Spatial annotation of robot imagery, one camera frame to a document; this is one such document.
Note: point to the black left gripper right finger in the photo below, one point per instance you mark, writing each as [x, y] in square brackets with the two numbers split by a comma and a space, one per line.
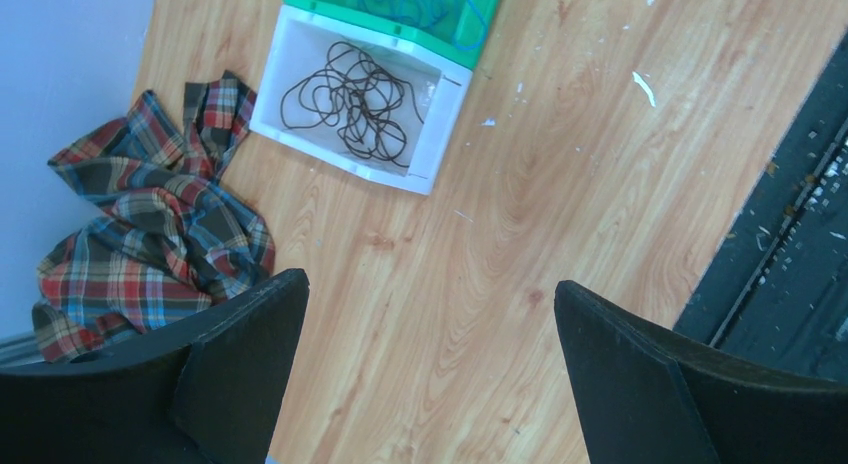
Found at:
[645, 394]

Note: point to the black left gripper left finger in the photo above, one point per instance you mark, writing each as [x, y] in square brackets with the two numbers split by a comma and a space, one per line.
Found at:
[205, 389]

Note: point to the plaid flannel cloth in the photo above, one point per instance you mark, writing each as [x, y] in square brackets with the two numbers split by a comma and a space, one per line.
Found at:
[169, 241]

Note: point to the white plastic bin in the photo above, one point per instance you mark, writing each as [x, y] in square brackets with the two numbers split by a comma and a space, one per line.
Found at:
[371, 104]

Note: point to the green plastic bin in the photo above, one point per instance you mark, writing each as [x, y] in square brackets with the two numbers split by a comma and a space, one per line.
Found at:
[454, 29]

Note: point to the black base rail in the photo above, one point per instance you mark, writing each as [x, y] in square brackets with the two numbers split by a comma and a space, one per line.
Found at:
[775, 292]

